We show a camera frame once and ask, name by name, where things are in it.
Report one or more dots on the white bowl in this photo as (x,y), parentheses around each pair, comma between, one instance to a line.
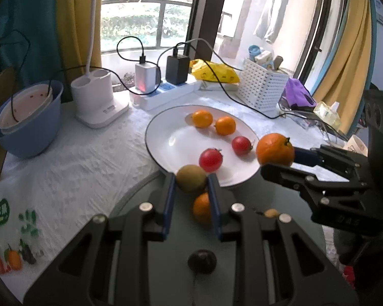
(25,105)

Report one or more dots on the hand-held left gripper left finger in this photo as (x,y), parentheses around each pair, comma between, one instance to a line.
(167,210)

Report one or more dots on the red cherry tomato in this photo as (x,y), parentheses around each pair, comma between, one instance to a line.
(210,160)
(242,145)

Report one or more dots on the white textured tablecloth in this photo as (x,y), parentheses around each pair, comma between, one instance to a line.
(83,165)

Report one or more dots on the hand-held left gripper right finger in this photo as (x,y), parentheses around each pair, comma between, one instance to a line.
(215,210)

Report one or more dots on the white plastic basket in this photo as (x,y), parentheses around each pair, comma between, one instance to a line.
(258,86)

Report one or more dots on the printed plastic bag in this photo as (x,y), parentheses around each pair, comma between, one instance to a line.
(16,229)

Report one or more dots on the yellow packet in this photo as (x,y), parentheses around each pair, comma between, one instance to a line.
(228,75)

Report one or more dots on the dark purple plum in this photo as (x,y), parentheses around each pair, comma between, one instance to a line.
(202,261)

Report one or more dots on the dark window frame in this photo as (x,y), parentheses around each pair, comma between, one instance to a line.
(204,12)

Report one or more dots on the small orange mandarin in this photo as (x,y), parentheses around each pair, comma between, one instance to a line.
(225,125)
(202,118)
(201,210)

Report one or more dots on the white desk lamp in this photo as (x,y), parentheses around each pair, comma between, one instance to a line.
(95,98)

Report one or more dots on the grey round tray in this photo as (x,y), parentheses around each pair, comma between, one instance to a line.
(172,261)

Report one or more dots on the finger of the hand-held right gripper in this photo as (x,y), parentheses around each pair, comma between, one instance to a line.
(303,156)
(284,173)

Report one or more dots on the white charger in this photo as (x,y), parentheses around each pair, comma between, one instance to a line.
(145,78)

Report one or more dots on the white plate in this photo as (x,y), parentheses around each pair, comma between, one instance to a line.
(178,140)

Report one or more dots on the cream cup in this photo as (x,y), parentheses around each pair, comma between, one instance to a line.
(356,145)

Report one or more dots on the brown cardboard box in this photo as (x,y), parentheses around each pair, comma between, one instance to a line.
(3,83)

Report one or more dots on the small white carton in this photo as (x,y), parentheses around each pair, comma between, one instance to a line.
(263,59)

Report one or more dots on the balcony railing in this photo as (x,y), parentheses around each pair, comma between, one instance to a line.
(161,22)

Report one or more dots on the hanging grey garment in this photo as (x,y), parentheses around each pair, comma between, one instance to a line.
(274,12)

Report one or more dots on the yellow tissue pack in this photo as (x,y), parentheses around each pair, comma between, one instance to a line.
(327,113)

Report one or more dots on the large orange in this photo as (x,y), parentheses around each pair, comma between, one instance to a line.
(275,149)

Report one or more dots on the white power strip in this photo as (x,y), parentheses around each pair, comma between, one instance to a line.
(166,97)

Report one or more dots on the blue cup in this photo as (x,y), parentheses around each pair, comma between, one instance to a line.
(253,52)

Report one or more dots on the brown kiwi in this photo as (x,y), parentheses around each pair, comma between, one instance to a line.
(191,178)

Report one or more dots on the black charger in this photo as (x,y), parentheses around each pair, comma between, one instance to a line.
(177,70)

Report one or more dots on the yellow curtain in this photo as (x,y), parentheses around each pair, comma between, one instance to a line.
(341,70)
(73,22)

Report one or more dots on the small tan longan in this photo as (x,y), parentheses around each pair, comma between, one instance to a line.
(271,213)

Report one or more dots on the purple cloth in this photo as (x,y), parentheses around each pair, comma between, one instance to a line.
(298,92)

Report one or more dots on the blue bowl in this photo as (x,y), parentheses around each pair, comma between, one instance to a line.
(35,140)

